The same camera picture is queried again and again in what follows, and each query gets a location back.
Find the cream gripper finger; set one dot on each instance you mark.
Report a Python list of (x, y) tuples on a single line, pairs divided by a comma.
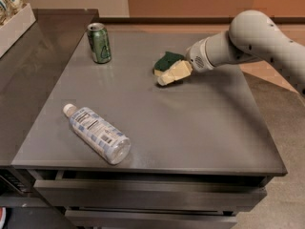
[(179, 70)]

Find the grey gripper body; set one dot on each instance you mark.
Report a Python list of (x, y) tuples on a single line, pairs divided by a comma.
[(197, 58)]

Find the green and yellow sponge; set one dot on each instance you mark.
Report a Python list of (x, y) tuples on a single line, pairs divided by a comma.
[(168, 59)]

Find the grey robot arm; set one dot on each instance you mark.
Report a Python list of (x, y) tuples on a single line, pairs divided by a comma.
[(252, 36)]

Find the clear blue-label plastic bottle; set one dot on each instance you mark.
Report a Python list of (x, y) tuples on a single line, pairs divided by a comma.
[(106, 140)]

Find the green soda can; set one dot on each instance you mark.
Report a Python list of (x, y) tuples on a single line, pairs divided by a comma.
[(99, 42)]

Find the upper steel drawer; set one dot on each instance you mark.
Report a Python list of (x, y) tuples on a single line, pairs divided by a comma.
[(149, 194)]

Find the steel drawer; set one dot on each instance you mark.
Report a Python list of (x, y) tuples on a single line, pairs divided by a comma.
[(132, 220), (149, 194)]

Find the white cardboard snack box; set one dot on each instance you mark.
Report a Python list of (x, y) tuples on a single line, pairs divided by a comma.
[(15, 28)]

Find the lower steel drawer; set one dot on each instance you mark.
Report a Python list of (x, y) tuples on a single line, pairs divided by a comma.
[(132, 220)]

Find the snack packets in box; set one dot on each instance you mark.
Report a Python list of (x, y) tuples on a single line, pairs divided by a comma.
[(8, 8)]

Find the red object at floor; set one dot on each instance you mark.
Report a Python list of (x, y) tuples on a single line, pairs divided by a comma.
[(2, 216)]

